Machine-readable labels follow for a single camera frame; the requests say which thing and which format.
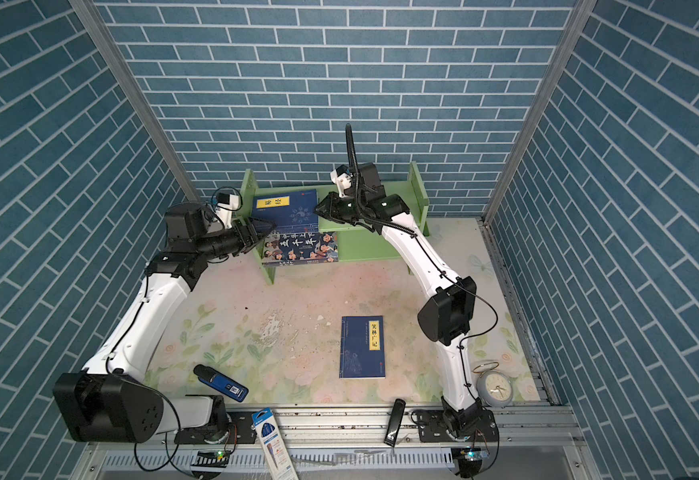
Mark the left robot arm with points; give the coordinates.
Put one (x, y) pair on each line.
(108, 399)

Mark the blue white packaged box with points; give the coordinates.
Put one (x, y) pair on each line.
(274, 450)

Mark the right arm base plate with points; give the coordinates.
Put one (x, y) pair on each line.
(439, 426)

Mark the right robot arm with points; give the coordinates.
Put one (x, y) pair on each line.
(445, 319)

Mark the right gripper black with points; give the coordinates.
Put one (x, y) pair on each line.
(331, 213)

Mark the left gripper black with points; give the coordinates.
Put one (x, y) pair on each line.
(250, 240)

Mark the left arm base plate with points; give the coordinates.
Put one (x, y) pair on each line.
(237, 429)

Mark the dark blue book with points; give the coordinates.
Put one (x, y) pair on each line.
(362, 348)
(292, 212)

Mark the black remote stick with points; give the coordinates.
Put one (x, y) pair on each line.
(394, 424)

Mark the blue handheld device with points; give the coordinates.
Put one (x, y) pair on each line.
(221, 383)

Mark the aluminium rail frame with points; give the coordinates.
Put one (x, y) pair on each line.
(531, 441)

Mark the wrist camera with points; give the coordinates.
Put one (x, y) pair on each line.
(225, 202)
(342, 178)

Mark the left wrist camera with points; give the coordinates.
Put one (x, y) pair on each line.
(225, 202)

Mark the colourful illustrated book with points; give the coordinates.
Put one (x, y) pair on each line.
(300, 248)

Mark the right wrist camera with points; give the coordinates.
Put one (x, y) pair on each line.
(342, 178)

